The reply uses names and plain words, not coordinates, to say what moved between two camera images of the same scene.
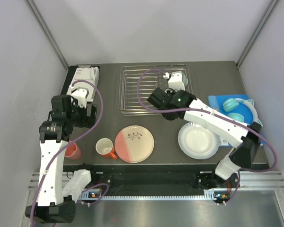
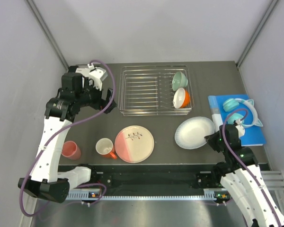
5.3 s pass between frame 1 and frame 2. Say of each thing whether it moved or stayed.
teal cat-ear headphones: stayed
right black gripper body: moved
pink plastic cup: stayed
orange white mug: stayed
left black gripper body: moved
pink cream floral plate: stayed
